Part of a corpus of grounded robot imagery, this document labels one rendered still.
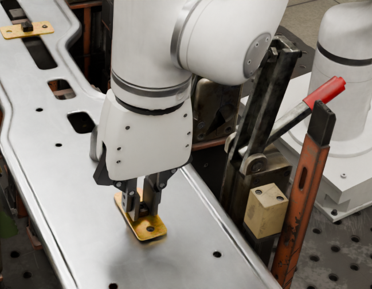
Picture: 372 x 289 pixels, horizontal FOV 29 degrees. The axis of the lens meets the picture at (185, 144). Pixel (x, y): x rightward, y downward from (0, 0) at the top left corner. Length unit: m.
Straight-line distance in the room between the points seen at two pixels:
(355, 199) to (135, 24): 0.79
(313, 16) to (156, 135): 2.87
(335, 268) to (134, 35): 0.72
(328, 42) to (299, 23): 2.22
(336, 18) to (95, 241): 0.65
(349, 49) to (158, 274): 0.62
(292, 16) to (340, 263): 2.37
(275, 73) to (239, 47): 0.18
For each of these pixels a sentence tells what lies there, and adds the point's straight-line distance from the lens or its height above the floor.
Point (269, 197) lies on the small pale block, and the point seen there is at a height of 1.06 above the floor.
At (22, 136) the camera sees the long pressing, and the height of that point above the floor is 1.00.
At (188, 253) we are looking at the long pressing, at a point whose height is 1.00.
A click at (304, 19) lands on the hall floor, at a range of 3.56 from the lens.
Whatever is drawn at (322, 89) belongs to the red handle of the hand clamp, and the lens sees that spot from 0.90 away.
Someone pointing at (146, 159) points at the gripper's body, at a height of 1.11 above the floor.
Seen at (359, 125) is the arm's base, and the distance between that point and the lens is 1.41.
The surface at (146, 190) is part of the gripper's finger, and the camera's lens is 0.86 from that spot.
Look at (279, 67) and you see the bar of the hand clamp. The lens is 0.81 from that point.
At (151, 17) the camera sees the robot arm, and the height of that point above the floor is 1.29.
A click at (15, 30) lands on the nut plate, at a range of 1.23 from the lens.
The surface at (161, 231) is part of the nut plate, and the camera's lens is 0.85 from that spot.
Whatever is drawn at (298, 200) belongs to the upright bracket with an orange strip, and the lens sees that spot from 0.83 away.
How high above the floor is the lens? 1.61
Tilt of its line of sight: 38 degrees down
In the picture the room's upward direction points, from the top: 7 degrees clockwise
